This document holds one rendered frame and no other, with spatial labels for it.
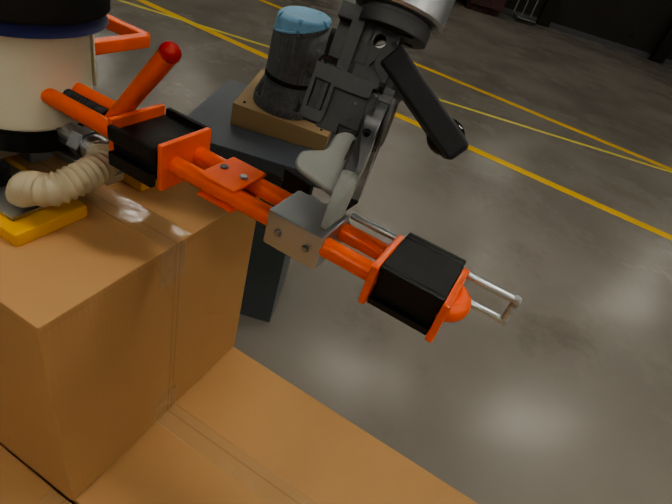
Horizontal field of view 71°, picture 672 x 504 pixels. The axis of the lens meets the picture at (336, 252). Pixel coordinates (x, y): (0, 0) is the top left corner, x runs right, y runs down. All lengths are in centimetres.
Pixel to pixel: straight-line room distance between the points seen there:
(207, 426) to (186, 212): 42
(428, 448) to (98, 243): 134
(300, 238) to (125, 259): 25
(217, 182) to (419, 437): 137
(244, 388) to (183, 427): 14
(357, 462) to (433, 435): 83
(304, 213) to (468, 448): 141
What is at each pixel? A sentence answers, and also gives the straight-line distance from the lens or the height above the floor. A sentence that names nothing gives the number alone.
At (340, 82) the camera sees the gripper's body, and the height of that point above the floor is 123.
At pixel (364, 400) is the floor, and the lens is 175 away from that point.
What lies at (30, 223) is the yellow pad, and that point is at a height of 96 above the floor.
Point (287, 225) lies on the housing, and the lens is 50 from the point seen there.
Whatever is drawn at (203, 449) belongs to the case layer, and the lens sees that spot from 94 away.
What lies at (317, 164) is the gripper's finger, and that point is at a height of 118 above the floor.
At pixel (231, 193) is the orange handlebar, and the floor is 108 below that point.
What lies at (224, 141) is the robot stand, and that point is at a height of 75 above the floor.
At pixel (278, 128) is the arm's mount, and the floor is 78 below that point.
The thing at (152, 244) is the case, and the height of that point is 95.
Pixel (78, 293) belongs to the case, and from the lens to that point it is 61.
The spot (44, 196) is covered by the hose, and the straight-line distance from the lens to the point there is 65.
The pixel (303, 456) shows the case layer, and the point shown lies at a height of 54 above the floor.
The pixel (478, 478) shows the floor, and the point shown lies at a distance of 177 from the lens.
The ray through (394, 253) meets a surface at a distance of 48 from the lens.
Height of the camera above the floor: 137
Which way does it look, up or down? 37 degrees down
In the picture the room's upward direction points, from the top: 18 degrees clockwise
